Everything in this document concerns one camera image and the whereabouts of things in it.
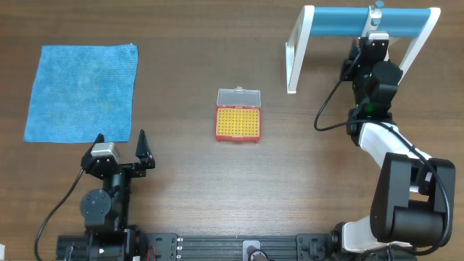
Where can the red and yellow tip box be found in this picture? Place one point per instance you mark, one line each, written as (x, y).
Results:
(238, 123)

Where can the white and blue stand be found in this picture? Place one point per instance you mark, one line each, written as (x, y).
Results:
(337, 21)

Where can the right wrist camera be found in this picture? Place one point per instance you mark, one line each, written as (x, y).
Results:
(378, 35)

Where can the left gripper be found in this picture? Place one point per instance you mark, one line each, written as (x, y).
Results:
(105, 167)

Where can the white pipette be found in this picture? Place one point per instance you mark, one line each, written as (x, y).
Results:
(375, 15)

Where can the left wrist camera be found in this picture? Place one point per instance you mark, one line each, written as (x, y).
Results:
(105, 149)

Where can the mounting rail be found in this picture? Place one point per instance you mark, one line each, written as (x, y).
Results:
(217, 247)

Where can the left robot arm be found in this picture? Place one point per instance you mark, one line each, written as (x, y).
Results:
(96, 207)

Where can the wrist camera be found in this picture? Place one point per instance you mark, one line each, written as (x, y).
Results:
(378, 35)
(105, 149)

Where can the blue cloth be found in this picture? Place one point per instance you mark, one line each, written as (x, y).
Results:
(79, 94)

